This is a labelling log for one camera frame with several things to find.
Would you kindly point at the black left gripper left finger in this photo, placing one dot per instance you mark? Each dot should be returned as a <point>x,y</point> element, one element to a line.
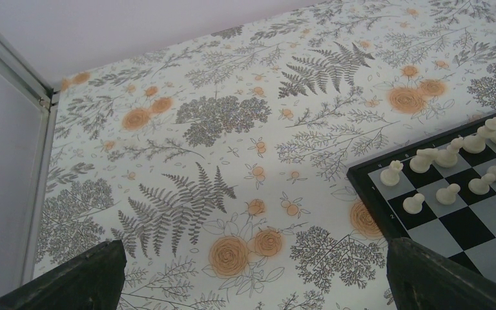
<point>93,279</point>

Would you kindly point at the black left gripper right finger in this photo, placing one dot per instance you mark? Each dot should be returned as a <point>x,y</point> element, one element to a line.
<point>420,278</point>

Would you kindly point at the white chess rook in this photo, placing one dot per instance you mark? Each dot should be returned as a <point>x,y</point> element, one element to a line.
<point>391,176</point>

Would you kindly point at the white chess knight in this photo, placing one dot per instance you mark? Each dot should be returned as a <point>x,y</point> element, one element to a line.
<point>423,160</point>

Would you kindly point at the white chess bishop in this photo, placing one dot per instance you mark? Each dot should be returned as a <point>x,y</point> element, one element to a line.
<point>448,157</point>

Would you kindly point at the white chess queen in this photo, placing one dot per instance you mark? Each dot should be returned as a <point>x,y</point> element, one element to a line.
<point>477,143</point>

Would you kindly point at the black white chessboard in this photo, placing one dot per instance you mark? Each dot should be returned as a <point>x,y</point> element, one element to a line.
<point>465,231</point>

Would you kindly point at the floral patterned table mat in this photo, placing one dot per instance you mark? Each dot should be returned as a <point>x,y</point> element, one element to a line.
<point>221,162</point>

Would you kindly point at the aluminium rail frame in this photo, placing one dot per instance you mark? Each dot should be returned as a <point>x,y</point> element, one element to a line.
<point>25,113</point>

